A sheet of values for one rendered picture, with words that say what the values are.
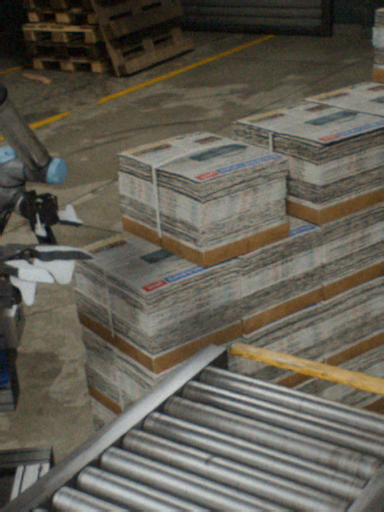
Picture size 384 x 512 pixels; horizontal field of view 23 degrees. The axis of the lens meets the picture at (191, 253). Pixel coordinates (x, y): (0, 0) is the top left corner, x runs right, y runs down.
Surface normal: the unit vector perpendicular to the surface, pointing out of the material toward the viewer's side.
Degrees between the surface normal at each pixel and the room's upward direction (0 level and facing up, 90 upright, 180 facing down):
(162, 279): 1
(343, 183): 90
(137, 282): 1
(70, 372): 0
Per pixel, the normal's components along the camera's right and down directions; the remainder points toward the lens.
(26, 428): -0.07, -0.92
